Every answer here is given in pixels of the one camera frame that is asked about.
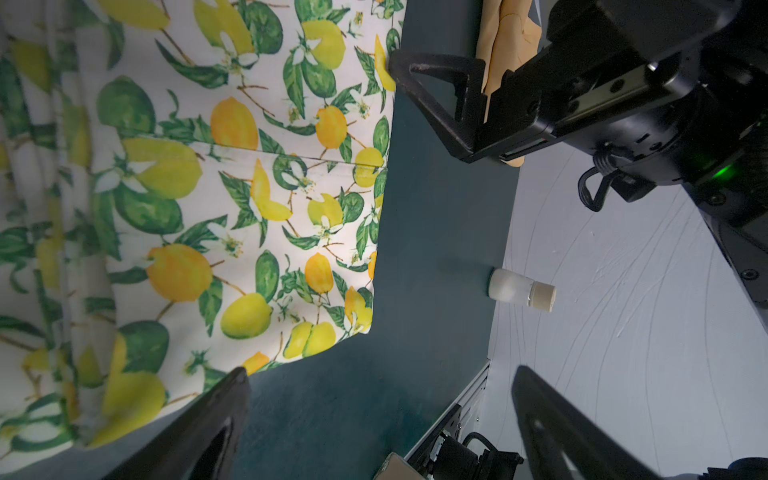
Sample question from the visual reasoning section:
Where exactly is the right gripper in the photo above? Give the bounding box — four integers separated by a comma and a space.
388, 1, 743, 164

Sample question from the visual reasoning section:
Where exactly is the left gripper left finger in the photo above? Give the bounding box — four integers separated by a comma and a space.
106, 367, 250, 479

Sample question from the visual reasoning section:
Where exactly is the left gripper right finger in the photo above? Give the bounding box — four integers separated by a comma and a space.
511, 365, 659, 479

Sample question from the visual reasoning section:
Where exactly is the yellow skirt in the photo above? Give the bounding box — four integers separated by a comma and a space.
475, 0, 544, 168

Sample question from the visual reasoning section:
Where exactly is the green floral skirt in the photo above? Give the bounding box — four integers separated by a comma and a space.
1, 1, 406, 475

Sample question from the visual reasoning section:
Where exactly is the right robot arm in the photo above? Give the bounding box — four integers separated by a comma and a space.
388, 0, 767, 315

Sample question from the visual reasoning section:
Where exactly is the small white bottle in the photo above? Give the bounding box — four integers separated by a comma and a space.
487, 268, 556, 312

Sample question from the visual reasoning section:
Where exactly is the green table mat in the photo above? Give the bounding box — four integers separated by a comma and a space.
0, 0, 541, 480

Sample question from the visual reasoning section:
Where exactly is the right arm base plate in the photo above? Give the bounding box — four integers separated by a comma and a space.
406, 404, 524, 480

